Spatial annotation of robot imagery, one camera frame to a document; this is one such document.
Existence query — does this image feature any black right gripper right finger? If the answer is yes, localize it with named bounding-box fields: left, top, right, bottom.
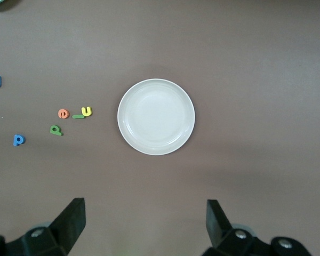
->
left=201, top=199, right=313, bottom=256

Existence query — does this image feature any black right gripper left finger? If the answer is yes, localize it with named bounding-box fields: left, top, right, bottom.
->
left=0, top=197, right=86, bottom=256

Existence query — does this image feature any green foam letter p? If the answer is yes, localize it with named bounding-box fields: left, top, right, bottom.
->
left=50, top=125, right=64, bottom=137

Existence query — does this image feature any blue foam letter p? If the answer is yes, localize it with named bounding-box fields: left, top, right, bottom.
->
left=13, top=134, right=26, bottom=147

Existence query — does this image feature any beige round plate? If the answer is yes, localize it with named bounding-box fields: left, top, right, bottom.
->
left=117, top=78, right=196, bottom=156

